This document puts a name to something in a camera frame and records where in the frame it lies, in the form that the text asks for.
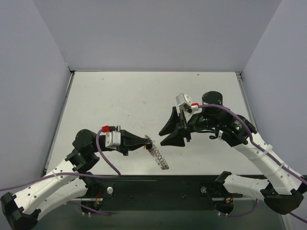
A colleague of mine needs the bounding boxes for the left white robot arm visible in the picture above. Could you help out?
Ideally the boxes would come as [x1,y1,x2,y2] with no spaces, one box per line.
[0,126,153,230]

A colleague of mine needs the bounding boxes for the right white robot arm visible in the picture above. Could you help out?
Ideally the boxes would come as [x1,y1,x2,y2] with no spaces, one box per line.
[159,91,307,215]

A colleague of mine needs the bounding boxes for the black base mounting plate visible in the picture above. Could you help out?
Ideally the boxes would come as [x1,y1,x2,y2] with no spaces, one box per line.
[81,175,243,213]

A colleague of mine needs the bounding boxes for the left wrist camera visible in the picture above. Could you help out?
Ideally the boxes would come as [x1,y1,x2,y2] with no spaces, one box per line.
[102,125,121,149]

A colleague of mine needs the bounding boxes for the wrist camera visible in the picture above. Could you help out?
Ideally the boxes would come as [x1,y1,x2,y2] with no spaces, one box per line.
[176,93,199,121]
[102,125,121,149]

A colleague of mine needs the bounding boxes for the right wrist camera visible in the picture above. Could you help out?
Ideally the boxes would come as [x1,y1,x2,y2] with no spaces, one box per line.
[176,93,199,121]

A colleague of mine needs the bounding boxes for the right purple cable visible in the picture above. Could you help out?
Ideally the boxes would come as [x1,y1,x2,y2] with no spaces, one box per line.
[198,104,307,225]

